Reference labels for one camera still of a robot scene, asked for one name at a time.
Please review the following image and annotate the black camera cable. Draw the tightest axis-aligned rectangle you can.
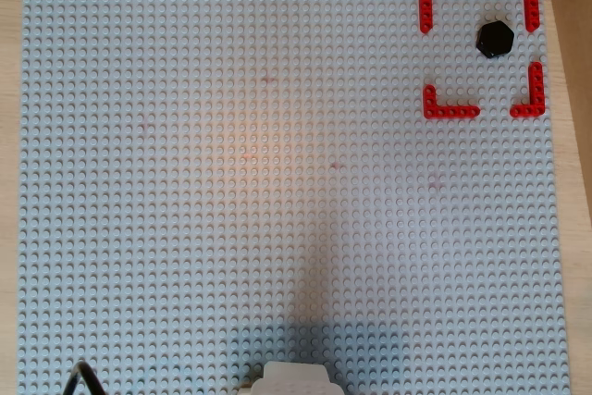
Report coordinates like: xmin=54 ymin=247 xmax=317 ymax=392
xmin=61 ymin=360 xmax=110 ymax=395

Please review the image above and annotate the grey Lego baseplate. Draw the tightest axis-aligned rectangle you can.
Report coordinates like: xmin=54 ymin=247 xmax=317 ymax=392
xmin=17 ymin=0 xmax=574 ymax=395

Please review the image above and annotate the red L-shaped Lego bracket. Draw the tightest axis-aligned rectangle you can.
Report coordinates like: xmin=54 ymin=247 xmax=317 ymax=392
xmin=509 ymin=60 xmax=547 ymax=118
xmin=501 ymin=0 xmax=541 ymax=34
xmin=422 ymin=83 xmax=482 ymax=120
xmin=417 ymin=0 xmax=454 ymax=34

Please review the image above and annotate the black hexagonal Lego piece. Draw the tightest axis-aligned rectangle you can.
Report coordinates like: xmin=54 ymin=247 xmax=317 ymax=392
xmin=475 ymin=19 xmax=516 ymax=60

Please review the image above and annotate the cardboard box with flap crease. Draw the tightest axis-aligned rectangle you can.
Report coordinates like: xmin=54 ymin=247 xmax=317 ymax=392
xmin=548 ymin=0 xmax=592 ymax=229

